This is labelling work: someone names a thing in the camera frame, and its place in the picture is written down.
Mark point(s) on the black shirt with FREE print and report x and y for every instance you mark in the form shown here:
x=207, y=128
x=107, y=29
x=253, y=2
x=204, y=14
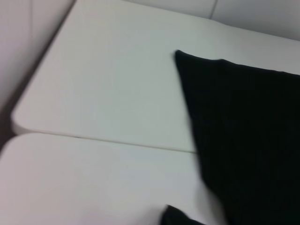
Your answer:
x=246, y=129

